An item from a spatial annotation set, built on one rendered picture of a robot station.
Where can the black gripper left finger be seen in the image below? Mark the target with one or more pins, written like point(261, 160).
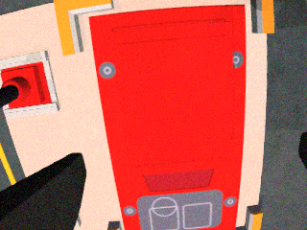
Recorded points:
point(49, 199)

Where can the yellow rectangular outline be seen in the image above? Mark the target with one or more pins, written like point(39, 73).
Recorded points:
point(6, 165)

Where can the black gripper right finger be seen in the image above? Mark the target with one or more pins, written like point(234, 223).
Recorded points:
point(303, 148)

